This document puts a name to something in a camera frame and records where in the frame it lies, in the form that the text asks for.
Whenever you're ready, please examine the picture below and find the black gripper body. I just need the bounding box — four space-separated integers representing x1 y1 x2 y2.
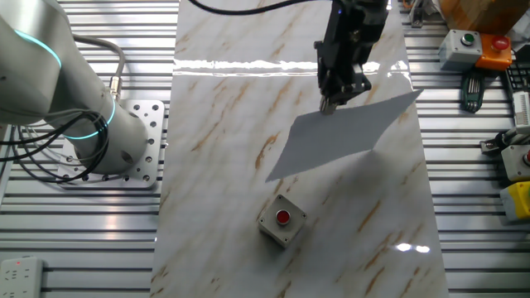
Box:
325 0 390 95

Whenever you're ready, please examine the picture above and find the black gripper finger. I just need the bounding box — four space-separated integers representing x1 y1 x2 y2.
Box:
313 38 333 116
328 65 373 116

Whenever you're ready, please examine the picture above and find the white paper sheet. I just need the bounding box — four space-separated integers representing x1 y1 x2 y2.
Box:
264 89 425 183

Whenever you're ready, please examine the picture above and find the grey box with green button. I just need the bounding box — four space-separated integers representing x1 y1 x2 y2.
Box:
437 28 484 72

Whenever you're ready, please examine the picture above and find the green hex key set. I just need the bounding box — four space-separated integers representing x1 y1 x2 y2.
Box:
460 68 486 113

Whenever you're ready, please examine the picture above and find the orange box with red button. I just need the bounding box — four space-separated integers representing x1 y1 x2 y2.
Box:
475 33 513 70

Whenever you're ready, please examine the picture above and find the brown wooden box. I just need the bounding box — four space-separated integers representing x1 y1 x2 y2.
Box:
438 0 530 36

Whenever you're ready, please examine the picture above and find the marble pattern table mat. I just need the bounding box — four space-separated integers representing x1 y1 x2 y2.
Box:
148 0 451 298

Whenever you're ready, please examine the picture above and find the grey box with red button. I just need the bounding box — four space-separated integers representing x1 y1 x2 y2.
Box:
257 194 308 249

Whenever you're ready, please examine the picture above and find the black keyboard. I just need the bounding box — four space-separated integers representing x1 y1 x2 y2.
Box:
505 61 530 93

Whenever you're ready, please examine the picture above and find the grey ribbed device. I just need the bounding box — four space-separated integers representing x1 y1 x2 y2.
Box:
512 90 530 127

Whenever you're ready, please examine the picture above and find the pale box with red button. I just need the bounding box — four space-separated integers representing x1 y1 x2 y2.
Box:
500 143 530 182

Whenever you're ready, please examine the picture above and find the yellow button box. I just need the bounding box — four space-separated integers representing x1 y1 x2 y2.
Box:
499 180 530 224

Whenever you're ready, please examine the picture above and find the white power strip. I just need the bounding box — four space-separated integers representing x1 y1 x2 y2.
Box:
0 256 45 298

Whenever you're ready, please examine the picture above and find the metal clamp bracket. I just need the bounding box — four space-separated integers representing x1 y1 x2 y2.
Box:
407 0 436 29

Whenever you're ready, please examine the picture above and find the long black arm cable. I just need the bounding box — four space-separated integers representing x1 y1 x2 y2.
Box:
186 0 335 17

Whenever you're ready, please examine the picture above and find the silver camera on mount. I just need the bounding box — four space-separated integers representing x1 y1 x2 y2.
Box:
479 126 530 157

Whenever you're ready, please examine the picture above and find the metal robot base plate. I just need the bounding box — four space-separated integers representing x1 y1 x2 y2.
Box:
55 99 166 190

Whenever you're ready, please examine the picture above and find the grey cable with metal connector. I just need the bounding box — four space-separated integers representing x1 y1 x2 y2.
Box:
70 33 127 103

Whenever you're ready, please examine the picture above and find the robot base cable bundle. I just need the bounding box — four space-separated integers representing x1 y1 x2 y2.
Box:
0 109 111 184

